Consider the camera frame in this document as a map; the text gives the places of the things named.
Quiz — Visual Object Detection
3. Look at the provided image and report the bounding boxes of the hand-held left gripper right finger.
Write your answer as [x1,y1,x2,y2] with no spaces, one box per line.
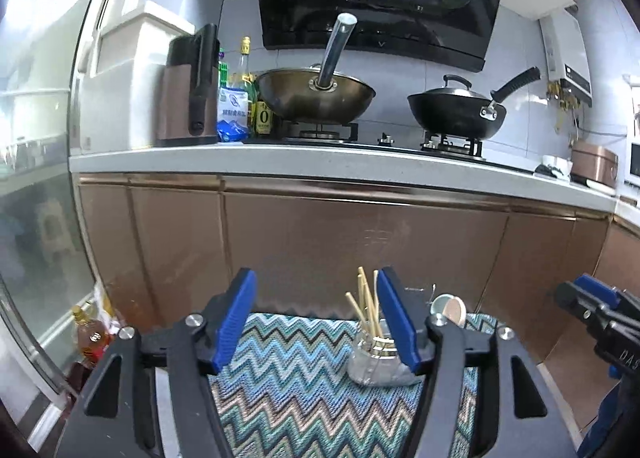
[376,266,583,458]

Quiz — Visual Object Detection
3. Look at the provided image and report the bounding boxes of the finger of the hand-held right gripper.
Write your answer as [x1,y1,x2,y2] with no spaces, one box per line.
[574,274,622,307]
[556,282,608,327]

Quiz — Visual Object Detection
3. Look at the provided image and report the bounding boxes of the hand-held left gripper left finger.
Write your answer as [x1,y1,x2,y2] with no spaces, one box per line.
[55,267,259,458]

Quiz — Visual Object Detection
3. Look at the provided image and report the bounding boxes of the clear glass jar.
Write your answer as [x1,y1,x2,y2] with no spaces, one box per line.
[347,319,422,387]

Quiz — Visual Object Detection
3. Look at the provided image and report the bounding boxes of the person's right forearm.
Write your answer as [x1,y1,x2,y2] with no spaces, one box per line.
[579,374,640,458]

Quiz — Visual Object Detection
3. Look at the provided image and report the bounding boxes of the small round cup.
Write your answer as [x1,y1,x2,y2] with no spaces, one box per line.
[444,298,467,327]

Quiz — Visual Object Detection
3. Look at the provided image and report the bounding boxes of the zigzag patterned mat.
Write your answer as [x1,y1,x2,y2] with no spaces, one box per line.
[154,312,507,458]

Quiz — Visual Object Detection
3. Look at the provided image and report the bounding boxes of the brown kitchen base cabinet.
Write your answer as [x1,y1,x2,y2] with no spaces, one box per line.
[74,172,640,416]

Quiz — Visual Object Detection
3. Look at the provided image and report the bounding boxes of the pink rice cooker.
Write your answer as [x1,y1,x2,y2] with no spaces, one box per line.
[570,140,620,189]

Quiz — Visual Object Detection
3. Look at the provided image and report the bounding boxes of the white microwave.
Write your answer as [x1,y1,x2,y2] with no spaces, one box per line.
[623,142,640,189]

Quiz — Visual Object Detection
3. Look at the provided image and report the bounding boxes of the white bowl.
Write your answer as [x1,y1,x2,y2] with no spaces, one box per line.
[534,154,574,181]

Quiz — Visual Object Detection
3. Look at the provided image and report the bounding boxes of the large cooking oil bottle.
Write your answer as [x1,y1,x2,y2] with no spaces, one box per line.
[71,304,114,370]

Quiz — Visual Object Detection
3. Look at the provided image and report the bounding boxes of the black gas stove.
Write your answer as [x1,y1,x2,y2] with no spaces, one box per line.
[279,122,489,163]

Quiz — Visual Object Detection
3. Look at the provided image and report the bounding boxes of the brass water pipes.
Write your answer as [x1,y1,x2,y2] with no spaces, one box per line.
[547,82,584,143]

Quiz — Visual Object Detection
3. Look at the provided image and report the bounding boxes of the blue and white salt bag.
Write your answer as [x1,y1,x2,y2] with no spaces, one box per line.
[216,86,251,143]

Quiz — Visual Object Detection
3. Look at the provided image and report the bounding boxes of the yellow capped oil bottle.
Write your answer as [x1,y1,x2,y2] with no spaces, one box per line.
[240,36,276,137]

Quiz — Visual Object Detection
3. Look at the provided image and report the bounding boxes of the black wok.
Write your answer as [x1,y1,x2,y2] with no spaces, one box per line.
[407,66,542,141]

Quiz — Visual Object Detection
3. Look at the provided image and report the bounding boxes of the glass sliding door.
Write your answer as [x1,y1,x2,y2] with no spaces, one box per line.
[0,0,140,439]

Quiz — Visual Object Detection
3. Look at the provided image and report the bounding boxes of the steel wok lid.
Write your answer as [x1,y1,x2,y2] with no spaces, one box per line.
[425,74,489,101]

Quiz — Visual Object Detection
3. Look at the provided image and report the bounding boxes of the white water heater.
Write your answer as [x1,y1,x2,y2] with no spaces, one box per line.
[538,12,594,107]

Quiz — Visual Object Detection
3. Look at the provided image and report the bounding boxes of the green capped bottle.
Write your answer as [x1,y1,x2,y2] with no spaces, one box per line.
[217,50,234,88]

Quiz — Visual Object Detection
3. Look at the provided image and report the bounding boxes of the black power cable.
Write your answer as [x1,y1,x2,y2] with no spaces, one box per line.
[574,120,628,139]

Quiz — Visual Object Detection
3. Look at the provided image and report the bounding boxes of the brass wok with steel handle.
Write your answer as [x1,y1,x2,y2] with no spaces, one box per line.
[255,12,377,125]

